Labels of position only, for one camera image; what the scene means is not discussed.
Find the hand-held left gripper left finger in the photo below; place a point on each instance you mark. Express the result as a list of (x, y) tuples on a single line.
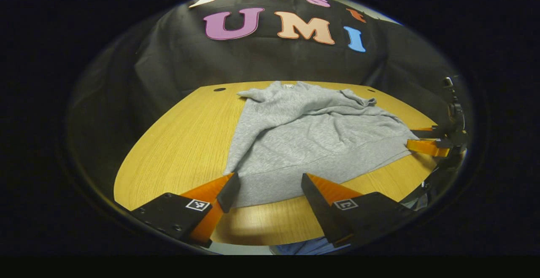
[(230, 191)]

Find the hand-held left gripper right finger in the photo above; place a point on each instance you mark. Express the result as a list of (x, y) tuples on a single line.
[(320, 214)]

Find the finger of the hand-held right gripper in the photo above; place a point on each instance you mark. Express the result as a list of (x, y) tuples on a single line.
[(426, 147), (426, 133)]

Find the grey sweatshirt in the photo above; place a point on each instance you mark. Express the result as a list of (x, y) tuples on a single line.
[(316, 143)]

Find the person's blue trousers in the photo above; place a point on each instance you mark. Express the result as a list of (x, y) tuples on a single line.
[(303, 248)]

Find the black backdrop cloth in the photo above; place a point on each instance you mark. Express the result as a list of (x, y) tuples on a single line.
[(274, 63)]

